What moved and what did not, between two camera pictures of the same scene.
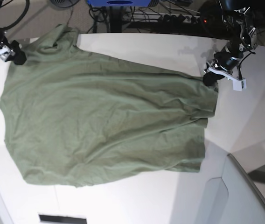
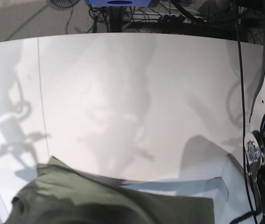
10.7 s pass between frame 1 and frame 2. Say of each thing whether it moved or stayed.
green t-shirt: moved
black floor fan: stayed
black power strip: stayed
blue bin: stayed
